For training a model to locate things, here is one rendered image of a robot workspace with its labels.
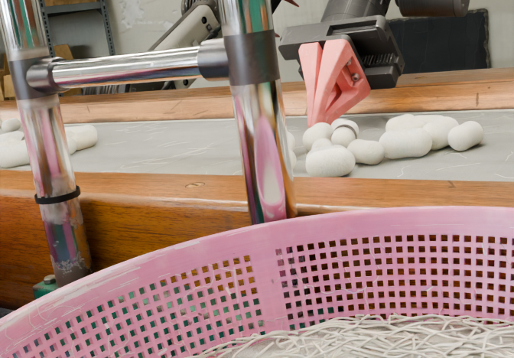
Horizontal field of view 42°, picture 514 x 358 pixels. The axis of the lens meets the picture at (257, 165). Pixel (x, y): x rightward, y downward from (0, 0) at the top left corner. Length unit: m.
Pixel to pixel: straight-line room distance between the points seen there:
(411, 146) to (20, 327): 0.32
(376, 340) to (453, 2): 0.43
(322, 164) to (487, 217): 0.19
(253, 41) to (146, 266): 0.10
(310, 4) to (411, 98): 2.17
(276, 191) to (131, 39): 3.13
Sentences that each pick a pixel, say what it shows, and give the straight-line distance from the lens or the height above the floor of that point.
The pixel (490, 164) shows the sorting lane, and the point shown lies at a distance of 0.47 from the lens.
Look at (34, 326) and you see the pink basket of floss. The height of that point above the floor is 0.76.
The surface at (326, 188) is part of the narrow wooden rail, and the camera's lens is 0.35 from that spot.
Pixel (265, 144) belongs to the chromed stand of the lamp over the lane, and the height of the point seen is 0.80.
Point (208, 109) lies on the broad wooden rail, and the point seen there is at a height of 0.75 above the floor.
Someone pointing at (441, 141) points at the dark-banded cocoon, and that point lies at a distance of 0.51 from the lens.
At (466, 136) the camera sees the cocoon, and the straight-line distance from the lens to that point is 0.50.
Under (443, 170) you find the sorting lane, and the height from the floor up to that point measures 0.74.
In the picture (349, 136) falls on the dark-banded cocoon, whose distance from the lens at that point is 0.54.
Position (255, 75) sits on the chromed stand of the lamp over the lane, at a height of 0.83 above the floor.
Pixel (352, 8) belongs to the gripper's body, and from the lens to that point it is 0.63.
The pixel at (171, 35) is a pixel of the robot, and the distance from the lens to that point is 1.27.
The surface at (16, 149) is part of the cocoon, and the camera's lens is 0.70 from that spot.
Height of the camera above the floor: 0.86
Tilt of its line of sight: 13 degrees down
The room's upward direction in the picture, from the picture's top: 8 degrees counter-clockwise
